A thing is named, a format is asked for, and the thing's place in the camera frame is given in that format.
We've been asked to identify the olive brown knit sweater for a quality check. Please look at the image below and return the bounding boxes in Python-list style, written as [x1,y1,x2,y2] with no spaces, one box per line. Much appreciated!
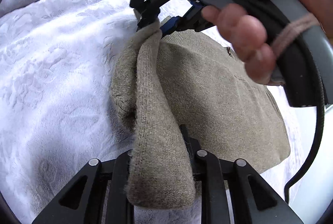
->
[111,21,290,209]

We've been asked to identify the right hand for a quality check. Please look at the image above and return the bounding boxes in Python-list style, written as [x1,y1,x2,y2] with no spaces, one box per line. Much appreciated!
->
[201,0,332,85]

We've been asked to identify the pink wrist strap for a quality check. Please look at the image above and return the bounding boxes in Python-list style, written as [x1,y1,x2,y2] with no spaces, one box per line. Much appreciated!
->
[271,12,321,58]

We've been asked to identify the lavender floral blanket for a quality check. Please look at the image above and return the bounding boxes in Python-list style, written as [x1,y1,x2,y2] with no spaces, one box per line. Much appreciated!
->
[0,0,326,224]

